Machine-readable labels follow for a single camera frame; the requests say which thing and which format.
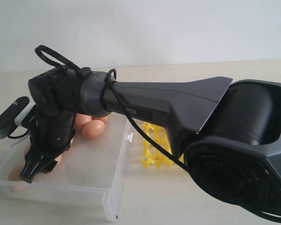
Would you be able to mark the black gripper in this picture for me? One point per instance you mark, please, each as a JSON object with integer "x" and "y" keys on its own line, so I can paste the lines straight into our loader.
{"x": 49, "y": 138}

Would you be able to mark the brown egg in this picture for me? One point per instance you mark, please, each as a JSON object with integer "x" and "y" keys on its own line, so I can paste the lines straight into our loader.
{"x": 58, "y": 159}
{"x": 81, "y": 120}
{"x": 14, "y": 176}
{"x": 93, "y": 129}
{"x": 26, "y": 150}
{"x": 104, "y": 119}

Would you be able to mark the clear plastic tray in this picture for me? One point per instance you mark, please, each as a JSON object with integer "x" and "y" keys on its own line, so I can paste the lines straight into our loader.
{"x": 91, "y": 172}

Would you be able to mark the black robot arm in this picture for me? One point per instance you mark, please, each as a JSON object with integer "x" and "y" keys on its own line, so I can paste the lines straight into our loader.
{"x": 226, "y": 135}

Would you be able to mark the yellow plastic egg tray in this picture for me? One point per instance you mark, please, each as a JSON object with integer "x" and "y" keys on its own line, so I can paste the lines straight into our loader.
{"x": 152, "y": 156}

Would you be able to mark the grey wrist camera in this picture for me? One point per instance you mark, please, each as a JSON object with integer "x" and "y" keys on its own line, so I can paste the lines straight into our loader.
{"x": 19, "y": 114}

